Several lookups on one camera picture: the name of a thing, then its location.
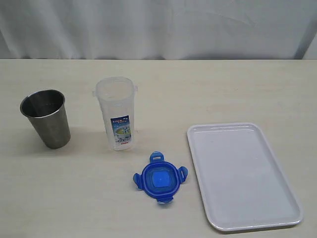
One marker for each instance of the white backdrop curtain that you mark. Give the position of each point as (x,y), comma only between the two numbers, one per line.
(158,29)

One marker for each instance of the clear plastic bottle container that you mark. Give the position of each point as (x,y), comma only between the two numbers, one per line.
(116,99)

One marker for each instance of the stainless steel cup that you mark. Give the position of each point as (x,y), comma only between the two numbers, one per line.
(45,110)

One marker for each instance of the blue snap-lock lid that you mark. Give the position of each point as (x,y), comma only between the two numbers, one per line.
(160,179)

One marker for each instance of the white rectangular tray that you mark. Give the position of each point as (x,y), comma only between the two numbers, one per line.
(242,184)

